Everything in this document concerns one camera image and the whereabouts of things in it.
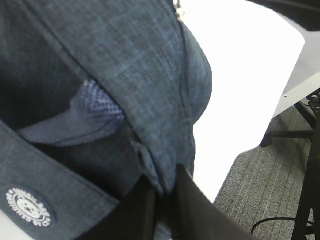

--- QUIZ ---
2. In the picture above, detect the dark blue lunch bag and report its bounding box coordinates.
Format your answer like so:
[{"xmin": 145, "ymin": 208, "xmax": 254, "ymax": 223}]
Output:
[{"xmin": 0, "ymin": 0, "xmax": 212, "ymax": 240}]

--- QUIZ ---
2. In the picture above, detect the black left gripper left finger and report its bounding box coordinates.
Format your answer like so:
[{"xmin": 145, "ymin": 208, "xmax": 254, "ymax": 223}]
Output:
[{"xmin": 77, "ymin": 179, "xmax": 157, "ymax": 240}]

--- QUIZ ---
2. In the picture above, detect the black table leg frame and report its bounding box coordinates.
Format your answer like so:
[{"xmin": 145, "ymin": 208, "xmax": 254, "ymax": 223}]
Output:
[{"xmin": 259, "ymin": 89, "xmax": 320, "ymax": 240}]

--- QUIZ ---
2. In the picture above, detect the black floor cable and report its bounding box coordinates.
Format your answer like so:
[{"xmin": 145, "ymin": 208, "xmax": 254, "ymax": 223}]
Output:
[{"xmin": 251, "ymin": 216, "xmax": 316, "ymax": 237}]

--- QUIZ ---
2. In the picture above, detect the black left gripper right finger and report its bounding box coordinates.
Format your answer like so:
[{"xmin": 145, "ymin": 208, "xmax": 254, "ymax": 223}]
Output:
[{"xmin": 172, "ymin": 164, "xmax": 255, "ymax": 240}]

